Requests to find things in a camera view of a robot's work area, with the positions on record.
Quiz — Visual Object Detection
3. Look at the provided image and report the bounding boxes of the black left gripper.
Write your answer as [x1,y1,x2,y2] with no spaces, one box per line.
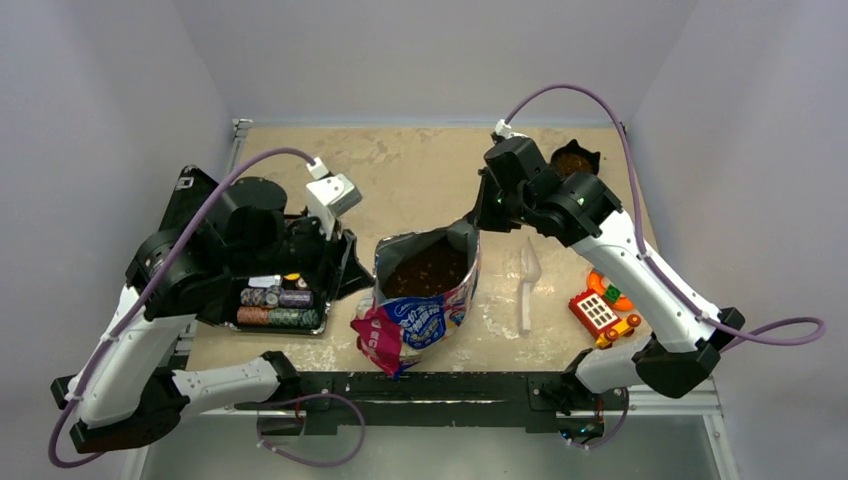
[233,204,378,299]

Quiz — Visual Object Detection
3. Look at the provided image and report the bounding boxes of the clear plastic scoop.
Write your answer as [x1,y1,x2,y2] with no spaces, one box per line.
[517,238,542,336]

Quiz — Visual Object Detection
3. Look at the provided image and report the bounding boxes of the pink pet food bag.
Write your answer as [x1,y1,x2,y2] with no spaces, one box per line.
[350,220,481,378]

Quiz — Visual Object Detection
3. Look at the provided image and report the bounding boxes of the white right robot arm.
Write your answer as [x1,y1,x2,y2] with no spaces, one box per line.
[470,137,744,407]

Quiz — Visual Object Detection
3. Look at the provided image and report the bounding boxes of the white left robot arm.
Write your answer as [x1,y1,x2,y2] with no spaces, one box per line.
[51,174,373,460]

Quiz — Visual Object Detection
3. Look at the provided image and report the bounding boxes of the black poker chip case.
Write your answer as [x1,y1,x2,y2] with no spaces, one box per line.
[147,177,332,336]

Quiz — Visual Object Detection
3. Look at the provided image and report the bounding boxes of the black cat bowl right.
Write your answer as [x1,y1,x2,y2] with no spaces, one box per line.
[550,139,601,179]

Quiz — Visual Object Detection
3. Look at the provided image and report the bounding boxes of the orange curved toy piece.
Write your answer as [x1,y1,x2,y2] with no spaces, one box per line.
[586,268,635,312]

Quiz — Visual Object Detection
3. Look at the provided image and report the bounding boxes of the red toy brick bus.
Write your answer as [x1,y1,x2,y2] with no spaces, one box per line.
[568,289,642,350]

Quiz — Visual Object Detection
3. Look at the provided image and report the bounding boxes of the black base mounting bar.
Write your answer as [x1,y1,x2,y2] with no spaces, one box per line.
[233,370,627,437]

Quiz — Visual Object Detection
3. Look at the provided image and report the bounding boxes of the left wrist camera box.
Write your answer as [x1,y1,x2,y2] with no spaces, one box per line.
[306,157,363,240]

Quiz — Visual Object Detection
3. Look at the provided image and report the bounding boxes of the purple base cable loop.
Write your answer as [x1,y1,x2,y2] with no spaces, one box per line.
[256,394,366,468]

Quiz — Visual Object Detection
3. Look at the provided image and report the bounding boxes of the aluminium corner rail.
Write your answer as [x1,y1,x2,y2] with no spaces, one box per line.
[224,118,254,178]

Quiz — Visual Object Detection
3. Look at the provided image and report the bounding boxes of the aluminium front rail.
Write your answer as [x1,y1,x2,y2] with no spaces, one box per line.
[122,371,738,479]

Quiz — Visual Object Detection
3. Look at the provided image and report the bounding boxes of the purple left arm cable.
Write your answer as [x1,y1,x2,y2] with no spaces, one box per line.
[47,146,326,470]

